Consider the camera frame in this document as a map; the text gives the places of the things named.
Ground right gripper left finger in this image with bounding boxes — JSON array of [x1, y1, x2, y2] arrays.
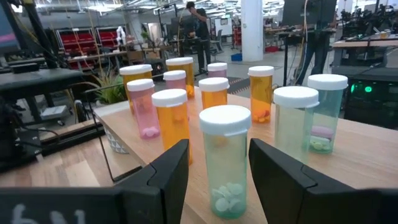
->
[[119, 138, 190, 224]]

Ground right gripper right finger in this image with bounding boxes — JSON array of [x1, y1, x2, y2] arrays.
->
[[248, 138, 376, 224]]

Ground wooden shelf black metal legs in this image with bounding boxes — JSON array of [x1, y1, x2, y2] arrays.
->
[[83, 86, 398, 224]]

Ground green plant in patterned pot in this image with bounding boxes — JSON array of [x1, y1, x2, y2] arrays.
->
[[77, 70, 131, 155]]

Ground black computer green light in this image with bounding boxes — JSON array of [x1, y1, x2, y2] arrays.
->
[[343, 67, 398, 130]]

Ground person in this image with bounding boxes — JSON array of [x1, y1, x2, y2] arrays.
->
[[185, 1, 214, 74], [295, 26, 338, 86]]

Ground office chair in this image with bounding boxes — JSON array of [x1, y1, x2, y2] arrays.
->
[[211, 29, 224, 54]]

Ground small white robot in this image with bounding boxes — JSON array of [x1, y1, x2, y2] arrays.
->
[[115, 26, 127, 46]]

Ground wooden workbench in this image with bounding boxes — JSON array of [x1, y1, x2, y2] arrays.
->
[[331, 32, 398, 68]]

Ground red parts rack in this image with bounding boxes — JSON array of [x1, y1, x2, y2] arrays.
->
[[233, 26, 243, 46], [55, 27, 97, 55], [96, 27, 121, 49]]

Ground black side table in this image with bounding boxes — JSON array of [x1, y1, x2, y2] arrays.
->
[[0, 67, 85, 125]]

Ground white display board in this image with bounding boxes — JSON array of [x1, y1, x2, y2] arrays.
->
[[219, 17, 233, 35]]

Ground large black monitor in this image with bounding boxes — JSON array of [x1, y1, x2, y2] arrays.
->
[[281, 0, 338, 27]]

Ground blue screen monitor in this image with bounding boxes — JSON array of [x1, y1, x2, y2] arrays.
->
[[0, 6, 19, 54]]

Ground black aluminium rig frame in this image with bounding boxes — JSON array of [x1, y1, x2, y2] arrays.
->
[[40, 123, 106, 156]]

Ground hazard striped cable cover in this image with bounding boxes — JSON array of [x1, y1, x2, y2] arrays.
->
[[228, 77, 249, 94]]

